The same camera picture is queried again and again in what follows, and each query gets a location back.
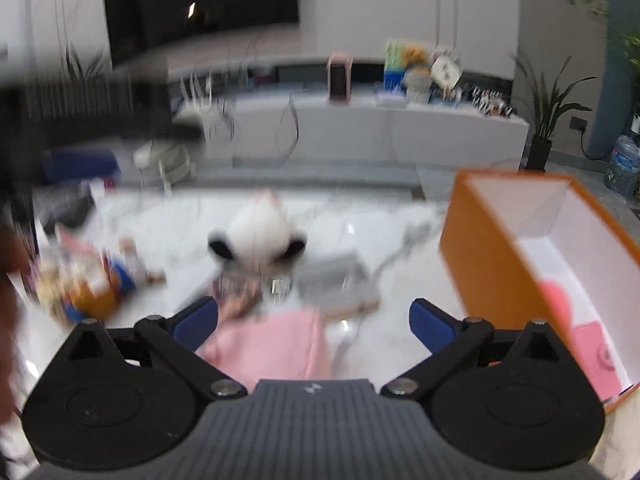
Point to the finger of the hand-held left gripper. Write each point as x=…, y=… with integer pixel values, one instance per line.
x=80, y=167
x=125, y=120

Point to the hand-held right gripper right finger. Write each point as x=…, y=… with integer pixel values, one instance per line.
x=431, y=326

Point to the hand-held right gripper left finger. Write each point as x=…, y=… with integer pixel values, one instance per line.
x=195, y=322

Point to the pink cloth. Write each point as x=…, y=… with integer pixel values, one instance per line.
x=270, y=350

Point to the orange cardboard box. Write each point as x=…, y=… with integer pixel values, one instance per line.
x=485, y=260

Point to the grey box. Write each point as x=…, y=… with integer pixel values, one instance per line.
x=335, y=285

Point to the white panda plush toy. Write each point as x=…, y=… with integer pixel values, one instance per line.
x=260, y=230

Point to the pink round object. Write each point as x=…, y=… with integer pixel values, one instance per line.
x=554, y=305

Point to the pink packet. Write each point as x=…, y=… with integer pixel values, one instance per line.
x=595, y=355

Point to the person's left hand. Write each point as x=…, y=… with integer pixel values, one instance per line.
x=6, y=320

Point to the white rolling stool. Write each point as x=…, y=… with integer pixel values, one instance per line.
x=162, y=155

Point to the white router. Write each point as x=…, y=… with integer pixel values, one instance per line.
x=197, y=105

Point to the black television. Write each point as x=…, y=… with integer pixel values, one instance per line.
x=200, y=5

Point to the white marble tv cabinet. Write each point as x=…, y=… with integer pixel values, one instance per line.
x=375, y=130

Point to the black and white ornaments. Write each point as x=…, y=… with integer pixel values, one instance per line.
x=487, y=102

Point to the tall potted plant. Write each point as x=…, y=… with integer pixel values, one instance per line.
x=542, y=115

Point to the grey flower-shaped pot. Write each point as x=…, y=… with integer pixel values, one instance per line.
x=417, y=85

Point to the blue water bottle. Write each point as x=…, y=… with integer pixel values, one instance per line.
x=622, y=162

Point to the white round hand fan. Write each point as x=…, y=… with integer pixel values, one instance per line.
x=446, y=71

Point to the green floral picture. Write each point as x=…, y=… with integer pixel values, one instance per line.
x=394, y=57

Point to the brown teddy bear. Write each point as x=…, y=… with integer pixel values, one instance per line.
x=415, y=55

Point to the bushy green plant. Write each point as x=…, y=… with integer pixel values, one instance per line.
x=630, y=60

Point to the black wall socket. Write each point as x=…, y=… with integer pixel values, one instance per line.
x=578, y=123

